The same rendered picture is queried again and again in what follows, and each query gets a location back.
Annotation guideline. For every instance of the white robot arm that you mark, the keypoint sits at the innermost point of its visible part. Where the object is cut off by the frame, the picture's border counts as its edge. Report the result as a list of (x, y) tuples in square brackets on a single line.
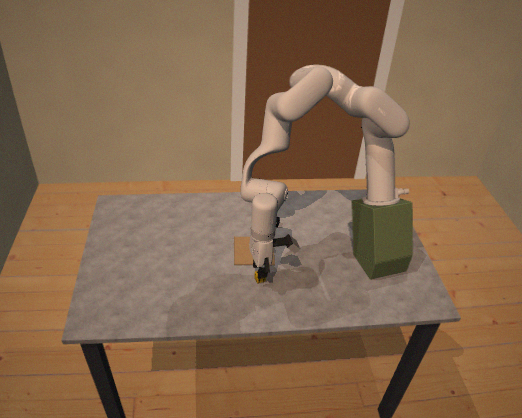
[(369, 103)]

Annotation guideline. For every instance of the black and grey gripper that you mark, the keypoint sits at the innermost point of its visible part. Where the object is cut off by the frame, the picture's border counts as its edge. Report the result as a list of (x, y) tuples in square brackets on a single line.
[(262, 253)]

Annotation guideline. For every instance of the orange flat mat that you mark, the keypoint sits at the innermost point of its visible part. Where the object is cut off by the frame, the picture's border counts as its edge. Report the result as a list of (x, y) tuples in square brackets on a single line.
[(242, 254)]

